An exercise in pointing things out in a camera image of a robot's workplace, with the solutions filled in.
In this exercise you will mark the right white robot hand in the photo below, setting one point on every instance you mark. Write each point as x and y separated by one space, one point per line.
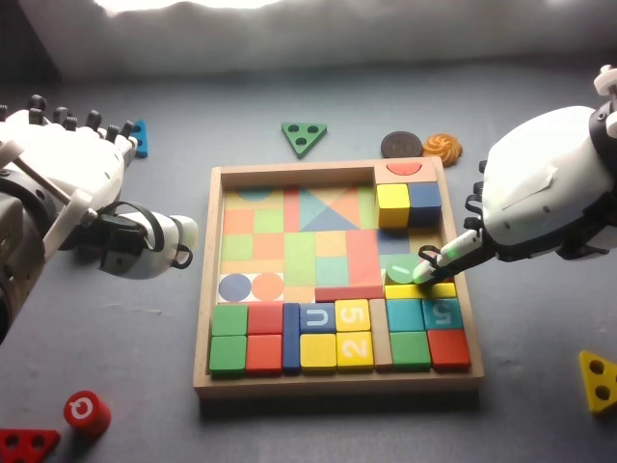
544 183

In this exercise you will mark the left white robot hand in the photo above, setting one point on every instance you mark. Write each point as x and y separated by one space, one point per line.
72 159

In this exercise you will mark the green cylinder block minus sign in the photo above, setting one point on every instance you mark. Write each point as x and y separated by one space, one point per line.
397 274

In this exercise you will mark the blue triangle block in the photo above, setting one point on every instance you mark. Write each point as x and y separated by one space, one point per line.
141 142

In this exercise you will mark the dark blue cube block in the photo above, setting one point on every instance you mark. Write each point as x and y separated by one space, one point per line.
425 202

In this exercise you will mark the yellow cube block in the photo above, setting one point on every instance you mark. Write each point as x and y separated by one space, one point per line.
392 205

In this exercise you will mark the yellow triangle block with holes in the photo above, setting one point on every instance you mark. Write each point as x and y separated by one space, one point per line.
588 375

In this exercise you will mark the green triangle block with holes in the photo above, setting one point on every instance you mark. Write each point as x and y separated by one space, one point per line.
302 134

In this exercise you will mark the red cylinder block letter Q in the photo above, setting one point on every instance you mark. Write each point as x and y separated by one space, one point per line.
95 422

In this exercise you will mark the red triangle block with holes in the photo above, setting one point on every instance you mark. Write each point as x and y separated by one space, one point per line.
23 436

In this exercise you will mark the orange swirl toy cookie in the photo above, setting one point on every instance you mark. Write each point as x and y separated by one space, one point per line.
442 148

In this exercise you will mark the dark chocolate toy cookie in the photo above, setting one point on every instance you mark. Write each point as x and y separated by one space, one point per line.
401 144

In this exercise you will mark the grey table cloth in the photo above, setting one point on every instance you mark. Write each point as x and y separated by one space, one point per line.
144 347

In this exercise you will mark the white backdrop sheet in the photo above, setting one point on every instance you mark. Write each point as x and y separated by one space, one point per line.
308 38

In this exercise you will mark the wooden puzzle tray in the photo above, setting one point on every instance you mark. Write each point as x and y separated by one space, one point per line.
337 386

